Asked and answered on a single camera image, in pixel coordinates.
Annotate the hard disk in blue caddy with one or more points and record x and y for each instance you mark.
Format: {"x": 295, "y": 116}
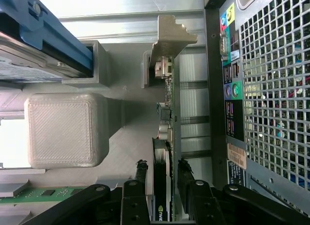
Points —
{"x": 60, "y": 40}

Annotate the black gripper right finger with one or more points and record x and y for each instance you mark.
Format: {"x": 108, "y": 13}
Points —
{"x": 201, "y": 203}

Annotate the dark grey PC case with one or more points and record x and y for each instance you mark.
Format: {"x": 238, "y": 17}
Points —
{"x": 215, "y": 101}

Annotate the grey printed parts rack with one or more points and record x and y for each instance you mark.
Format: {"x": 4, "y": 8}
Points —
{"x": 60, "y": 130}

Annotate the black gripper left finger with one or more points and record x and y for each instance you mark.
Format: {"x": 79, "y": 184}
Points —
{"x": 134, "y": 200}

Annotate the green RAM stick on rack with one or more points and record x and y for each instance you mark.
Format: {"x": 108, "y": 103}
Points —
{"x": 36, "y": 194}

